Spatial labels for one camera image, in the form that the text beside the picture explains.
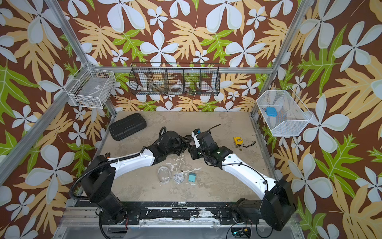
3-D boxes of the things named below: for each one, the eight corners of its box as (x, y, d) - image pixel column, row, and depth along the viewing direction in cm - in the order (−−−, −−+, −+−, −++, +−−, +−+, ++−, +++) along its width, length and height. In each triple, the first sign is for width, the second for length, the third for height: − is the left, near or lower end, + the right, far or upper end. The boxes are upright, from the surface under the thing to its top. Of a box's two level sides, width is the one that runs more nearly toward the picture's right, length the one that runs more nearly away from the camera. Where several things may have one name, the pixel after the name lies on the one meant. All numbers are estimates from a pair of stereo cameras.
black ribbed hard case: (116, 143, 104) (112, 138, 99) (110, 131, 111) (106, 125, 106) (149, 127, 113) (147, 122, 108) (141, 116, 120) (139, 111, 115)
